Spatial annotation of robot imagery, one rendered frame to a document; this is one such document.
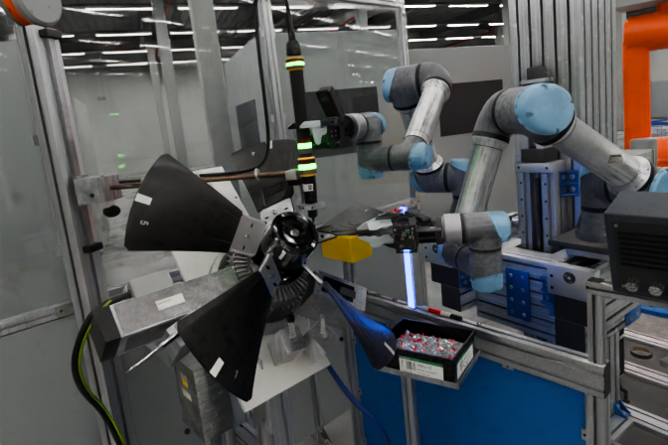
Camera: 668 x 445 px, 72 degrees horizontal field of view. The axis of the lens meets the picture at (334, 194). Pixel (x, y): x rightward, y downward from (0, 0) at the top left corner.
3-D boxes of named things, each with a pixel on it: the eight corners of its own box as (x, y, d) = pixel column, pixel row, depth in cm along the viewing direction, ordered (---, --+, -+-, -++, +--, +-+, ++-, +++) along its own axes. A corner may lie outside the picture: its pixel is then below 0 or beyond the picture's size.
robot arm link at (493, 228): (512, 249, 106) (511, 213, 104) (463, 251, 108) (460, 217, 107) (507, 239, 113) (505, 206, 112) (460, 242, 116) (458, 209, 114)
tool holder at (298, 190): (286, 212, 114) (281, 172, 112) (295, 206, 121) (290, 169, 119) (321, 210, 112) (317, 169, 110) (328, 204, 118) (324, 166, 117)
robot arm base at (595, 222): (589, 227, 148) (589, 197, 147) (642, 233, 136) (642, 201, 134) (565, 238, 140) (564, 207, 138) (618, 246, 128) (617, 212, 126)
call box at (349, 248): (322, 260, 168) (319, 232, 167) (342, 252, 175) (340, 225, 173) (353, 267, 156) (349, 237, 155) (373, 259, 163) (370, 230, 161)
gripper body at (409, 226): (390, 224, 109) (441, 222, 106) (392, 214, 117) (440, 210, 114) (393, 254, 111) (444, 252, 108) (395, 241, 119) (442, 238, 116)
